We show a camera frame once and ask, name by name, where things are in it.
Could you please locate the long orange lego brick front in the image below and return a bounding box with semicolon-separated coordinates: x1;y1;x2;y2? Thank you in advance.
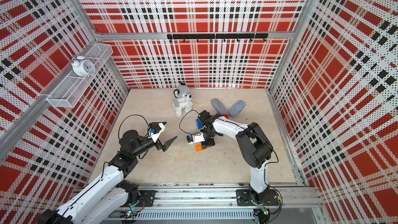
195;144;207;152

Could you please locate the blue square lego brick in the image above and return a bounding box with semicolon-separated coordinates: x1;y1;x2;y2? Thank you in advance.
196;119;203;130

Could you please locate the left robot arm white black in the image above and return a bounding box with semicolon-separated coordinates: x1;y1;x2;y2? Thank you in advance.
37;122;175;224

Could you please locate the purple grey oval case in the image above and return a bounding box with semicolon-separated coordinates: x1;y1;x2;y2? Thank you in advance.
211;99;228;115

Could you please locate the grey white husky plush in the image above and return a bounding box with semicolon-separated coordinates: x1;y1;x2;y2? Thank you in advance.
173;82;193;118

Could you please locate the blue grey oval case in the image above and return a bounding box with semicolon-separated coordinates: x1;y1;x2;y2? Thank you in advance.
229;100;246;117

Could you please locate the white alarm clock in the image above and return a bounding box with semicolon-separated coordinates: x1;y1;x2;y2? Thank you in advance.
72;56;95;77

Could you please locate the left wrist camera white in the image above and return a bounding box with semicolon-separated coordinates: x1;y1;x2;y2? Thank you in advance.
148;122;165;143

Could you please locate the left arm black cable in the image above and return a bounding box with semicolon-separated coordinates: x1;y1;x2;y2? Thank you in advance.
118;114;150;141

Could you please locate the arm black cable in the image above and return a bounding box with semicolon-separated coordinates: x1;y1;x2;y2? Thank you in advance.
178;109;201;136
118;114;150;141

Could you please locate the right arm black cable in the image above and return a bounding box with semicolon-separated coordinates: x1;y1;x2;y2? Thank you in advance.
178;109;201;136

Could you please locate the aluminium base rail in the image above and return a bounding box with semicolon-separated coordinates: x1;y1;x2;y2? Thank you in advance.
99;183;328;224

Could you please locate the white wire mesh shelf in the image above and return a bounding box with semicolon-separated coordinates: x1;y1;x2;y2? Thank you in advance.
47;43;113;108

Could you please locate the black hook rail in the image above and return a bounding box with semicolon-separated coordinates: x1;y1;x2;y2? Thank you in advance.
166;33;268;40

